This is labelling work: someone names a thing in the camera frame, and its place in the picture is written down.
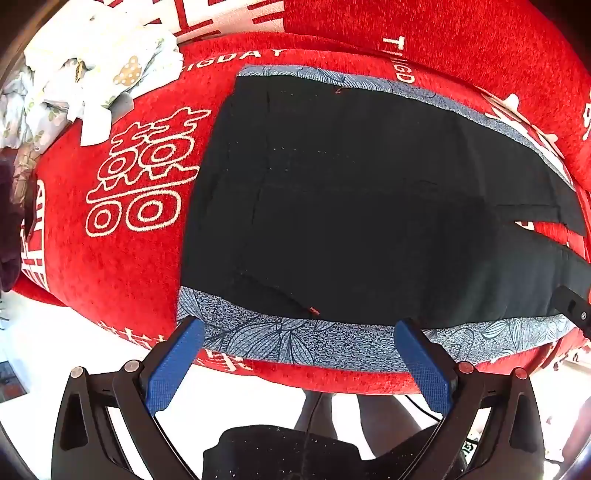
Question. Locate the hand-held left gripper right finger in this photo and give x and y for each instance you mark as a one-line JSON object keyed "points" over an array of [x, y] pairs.
{"points": [[427, 369]]}

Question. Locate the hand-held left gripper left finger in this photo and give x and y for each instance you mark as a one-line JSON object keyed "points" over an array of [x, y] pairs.
{"points": [[173, 369]]}

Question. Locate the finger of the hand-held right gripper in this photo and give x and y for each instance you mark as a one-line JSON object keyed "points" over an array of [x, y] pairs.
{"points": [[572, 305]]}

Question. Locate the black pants with patterned trim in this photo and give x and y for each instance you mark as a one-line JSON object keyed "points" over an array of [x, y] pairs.
{"points": [[351, 207]]}

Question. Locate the person's bare leg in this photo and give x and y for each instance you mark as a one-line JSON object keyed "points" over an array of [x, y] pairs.
{"points": [[385, 424], [315, 415]]}

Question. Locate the red printed sofa cover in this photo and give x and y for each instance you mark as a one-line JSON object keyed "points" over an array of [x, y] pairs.
{"points": [[138, 240]]}

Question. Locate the black speckled cloth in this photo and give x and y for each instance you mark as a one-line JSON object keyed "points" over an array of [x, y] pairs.
{"points": [[281, 454]]}

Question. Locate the dark purple cloth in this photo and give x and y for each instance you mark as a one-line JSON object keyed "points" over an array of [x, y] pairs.
{"points": [[11, 221]]}

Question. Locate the white floral cloth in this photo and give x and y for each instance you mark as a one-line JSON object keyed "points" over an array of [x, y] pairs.
{"points": [[78, 64]]}

